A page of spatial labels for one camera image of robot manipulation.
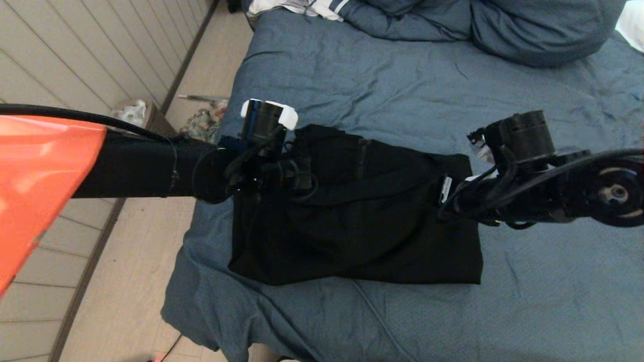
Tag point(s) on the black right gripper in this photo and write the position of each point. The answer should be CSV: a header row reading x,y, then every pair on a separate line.
x,y
478,201

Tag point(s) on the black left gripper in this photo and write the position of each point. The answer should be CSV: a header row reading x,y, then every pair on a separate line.
x,y
292,176

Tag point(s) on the black hoodie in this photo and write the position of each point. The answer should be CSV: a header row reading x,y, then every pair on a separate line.
x,y
362,226

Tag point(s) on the multicoloured cloth bundle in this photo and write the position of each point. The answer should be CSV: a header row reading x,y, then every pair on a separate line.
x,y
204,124

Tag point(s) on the thin grey rod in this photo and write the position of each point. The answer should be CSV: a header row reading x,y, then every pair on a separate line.
x,y
201,97

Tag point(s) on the blue bed cover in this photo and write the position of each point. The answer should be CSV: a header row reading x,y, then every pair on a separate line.
x,y
427,75

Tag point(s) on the brown trash bin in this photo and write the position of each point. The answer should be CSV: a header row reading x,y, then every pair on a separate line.
x,y
160,123

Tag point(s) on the white striped garment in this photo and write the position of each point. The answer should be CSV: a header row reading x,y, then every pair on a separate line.
x,y
322,9

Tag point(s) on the clear plastic bin bag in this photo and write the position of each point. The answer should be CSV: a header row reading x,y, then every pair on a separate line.
x,y
132,111

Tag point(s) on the bunched blue duvet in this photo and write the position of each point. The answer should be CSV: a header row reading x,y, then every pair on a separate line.
x,y
528,30

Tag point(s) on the small dark object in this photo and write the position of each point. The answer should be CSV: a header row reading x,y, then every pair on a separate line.
x,y
234,6

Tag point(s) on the white pillow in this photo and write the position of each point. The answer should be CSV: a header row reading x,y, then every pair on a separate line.
x,y
635,25

